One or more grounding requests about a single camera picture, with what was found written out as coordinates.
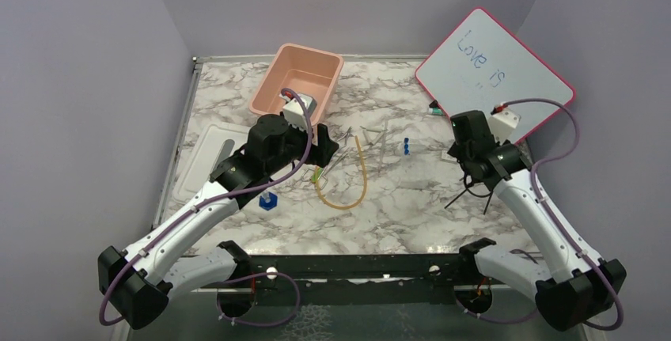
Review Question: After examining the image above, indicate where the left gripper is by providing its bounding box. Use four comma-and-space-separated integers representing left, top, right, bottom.
266, 116, 339, 176

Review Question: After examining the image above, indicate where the black wire tripod stand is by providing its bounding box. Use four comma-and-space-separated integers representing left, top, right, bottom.
444, 170, 497, 216

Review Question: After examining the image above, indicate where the blue base measuring cylinder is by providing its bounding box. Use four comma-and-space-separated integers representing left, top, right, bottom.
259, 191, 279, 210

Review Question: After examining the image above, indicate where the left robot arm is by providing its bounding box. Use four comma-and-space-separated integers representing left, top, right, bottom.
97, 114, 339, 329

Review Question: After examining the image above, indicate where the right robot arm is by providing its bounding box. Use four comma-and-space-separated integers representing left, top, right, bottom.
448, 110, 627, 332

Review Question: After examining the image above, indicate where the green red plastic strip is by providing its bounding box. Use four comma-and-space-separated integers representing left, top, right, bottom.
310, 166, 328, 186

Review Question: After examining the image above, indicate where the small white eraser block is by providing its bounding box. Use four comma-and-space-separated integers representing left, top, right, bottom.
440, 150, 458, 164

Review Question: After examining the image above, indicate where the yellow rubber tube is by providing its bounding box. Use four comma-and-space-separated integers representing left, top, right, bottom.
314, 135, 369, 211

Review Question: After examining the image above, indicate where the clay pipe triangle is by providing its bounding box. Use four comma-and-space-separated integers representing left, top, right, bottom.
361, 127, 386, 146

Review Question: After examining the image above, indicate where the green whiteboard marker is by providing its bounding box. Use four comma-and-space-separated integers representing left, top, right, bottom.
427, 100, 445, 116

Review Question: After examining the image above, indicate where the pink plastic bin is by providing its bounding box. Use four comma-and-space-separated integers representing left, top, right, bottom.
248, 44, 344, 125

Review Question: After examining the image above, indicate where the pink framed whiteboard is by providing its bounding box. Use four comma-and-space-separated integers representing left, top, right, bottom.
415, 7, 575, 116

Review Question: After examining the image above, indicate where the white plastic lid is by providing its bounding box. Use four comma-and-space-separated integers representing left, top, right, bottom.
172, 123, 249, 204

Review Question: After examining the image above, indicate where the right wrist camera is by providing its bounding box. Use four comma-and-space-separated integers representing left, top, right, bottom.
487, 103, 521, 144

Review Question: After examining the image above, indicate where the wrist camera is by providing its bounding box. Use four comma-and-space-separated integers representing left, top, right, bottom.
280, 93, 317, 131
487, 103, 521, 144

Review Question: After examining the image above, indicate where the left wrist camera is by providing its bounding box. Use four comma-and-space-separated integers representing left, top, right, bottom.
280, 93, 317, 131

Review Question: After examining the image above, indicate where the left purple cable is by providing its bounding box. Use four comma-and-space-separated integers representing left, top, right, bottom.
99, 88, 316, 327

